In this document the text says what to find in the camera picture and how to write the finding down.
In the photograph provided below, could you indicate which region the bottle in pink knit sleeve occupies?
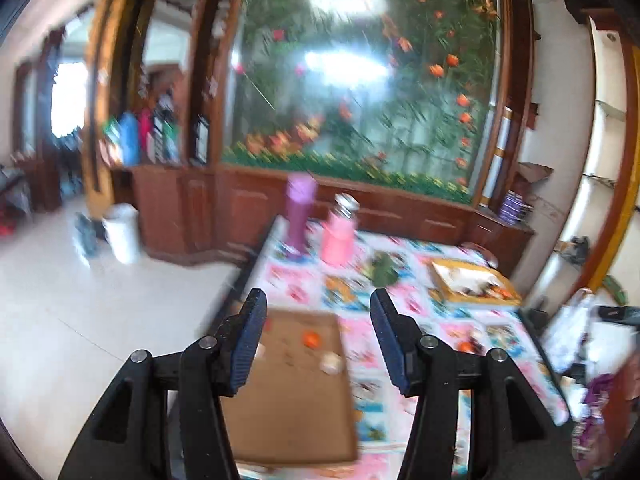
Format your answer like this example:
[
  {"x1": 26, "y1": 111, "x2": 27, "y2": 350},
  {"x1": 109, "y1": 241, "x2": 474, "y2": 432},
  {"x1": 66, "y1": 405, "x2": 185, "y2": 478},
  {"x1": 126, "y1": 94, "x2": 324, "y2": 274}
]
[{"x1": 321, "y1": 193, "x2": 360, "y2": 267}]

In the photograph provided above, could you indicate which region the stack of purple bowls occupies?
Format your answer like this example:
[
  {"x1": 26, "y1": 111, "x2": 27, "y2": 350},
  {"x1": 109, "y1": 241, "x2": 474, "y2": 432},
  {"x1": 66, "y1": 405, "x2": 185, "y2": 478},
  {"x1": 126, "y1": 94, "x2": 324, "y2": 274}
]
[{"x1": 500, "y1": 191, "x2": 526, "y2": 224}]

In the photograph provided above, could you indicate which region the purple bottle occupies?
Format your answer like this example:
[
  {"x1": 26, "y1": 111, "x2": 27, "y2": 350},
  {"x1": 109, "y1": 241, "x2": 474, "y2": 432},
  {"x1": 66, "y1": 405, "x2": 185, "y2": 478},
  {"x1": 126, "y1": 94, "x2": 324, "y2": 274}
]
[{"x1": 283, "y1": 173, "x2": 318, "y2": 260}]

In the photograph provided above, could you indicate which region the floral glass panel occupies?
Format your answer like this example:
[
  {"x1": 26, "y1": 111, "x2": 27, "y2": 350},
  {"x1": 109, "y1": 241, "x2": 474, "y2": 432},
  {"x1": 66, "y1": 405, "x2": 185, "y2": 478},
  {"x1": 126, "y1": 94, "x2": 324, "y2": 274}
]
[{"x1": 220, "y1": 0, "x2": 507, "y2": 207}]

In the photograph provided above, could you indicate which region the white plastic bucket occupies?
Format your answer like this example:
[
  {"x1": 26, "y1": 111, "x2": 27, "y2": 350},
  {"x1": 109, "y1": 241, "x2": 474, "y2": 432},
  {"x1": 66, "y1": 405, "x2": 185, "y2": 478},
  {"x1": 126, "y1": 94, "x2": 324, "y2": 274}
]
[{"x1": 101, "y1": 203, "x2": 142, "y2": 265}]

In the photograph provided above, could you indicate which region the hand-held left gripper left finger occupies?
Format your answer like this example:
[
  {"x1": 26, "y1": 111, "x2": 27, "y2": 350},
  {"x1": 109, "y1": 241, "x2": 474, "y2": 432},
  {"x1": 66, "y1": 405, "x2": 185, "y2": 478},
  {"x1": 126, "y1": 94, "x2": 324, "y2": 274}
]
[{"x1": 57, "y1": 288, "x2": 268, "y2": 480}]

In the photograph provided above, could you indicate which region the wooden cabinet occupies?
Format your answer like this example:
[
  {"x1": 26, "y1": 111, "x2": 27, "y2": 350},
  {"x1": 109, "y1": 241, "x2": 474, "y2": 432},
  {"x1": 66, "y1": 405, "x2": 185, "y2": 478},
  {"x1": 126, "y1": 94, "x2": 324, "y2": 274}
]
[{"x1": 110, "y1": 162, "x2": 536, "y2": 277}]

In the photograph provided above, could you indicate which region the blue thermos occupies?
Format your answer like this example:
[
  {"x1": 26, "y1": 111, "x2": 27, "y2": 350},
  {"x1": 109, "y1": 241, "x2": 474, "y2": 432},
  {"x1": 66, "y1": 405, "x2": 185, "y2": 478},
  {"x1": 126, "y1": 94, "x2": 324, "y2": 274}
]
[{"x1": 120, "y1": 112, "x2": 141, "y2": 166}]

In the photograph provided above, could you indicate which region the clear plastic bag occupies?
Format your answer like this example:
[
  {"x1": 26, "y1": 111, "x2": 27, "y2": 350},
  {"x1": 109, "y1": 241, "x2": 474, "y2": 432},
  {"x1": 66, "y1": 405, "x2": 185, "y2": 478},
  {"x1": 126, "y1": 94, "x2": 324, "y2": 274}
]
[{"x1": 542, "y1": 289, "x2": 597, "y2": 372}]

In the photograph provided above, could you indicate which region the yellow snack tray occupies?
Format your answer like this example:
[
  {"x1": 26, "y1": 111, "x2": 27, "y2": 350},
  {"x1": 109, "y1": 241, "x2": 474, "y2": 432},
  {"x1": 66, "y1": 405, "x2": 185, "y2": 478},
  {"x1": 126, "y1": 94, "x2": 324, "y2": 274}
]
[{"x1": 430, "y1": 258, "x2": 522, "y2": 307}]

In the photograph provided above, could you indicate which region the green leafy vegetable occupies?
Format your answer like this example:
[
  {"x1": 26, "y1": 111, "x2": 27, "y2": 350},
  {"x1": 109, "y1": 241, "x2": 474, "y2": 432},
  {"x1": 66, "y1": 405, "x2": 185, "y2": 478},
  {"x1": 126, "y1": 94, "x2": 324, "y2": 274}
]
[{"x1": 366, "y1": 252, "x2": 401, "y2": 286}]

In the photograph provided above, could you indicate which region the printed pink tablecloth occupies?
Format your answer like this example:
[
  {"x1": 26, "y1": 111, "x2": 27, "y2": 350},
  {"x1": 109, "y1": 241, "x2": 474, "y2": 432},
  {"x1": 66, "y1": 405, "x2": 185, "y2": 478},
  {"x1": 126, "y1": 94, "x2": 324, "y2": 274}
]
[{"x1": 250, "y1": 217, "x2": 572, "y2": 480}]

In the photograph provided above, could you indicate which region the red thermos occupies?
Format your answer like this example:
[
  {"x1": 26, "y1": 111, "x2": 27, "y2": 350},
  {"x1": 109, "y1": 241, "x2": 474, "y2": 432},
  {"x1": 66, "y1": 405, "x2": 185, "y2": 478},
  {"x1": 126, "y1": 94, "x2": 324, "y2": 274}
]
[{"x1": 139, "y1": 109, "x2": 154, "y2": 162}]

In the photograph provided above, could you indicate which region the white and gold roll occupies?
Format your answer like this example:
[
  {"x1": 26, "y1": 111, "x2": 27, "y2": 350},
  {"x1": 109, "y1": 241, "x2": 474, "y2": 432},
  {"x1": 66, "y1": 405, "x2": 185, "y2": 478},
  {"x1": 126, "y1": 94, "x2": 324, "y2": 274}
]
[{"x1": 482, "y1": 107, "x2": 514, "y2": 207}]

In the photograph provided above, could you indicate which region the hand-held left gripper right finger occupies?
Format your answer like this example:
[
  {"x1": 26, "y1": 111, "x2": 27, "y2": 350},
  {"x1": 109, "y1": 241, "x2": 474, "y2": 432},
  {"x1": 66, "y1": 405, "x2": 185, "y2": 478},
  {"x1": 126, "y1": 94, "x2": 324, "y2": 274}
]
[{"x1": 369, "y1": 288, "x2": 583, "y2": 480}]

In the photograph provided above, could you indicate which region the brown cardboard tray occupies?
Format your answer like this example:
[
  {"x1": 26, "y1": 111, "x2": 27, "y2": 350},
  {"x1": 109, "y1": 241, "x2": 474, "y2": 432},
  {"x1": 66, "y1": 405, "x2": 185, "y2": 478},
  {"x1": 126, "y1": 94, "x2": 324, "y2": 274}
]
[{"x1": 220, "y1": 310, "x2": 359, "y2": 464}]

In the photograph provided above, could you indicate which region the grey kettle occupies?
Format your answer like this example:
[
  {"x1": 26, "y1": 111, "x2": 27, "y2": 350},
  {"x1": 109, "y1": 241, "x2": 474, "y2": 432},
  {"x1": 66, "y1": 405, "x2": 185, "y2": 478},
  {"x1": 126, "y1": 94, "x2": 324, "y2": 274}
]
[{"x1": 74, "y1": 212, "x2": 99, "y2": 260}]

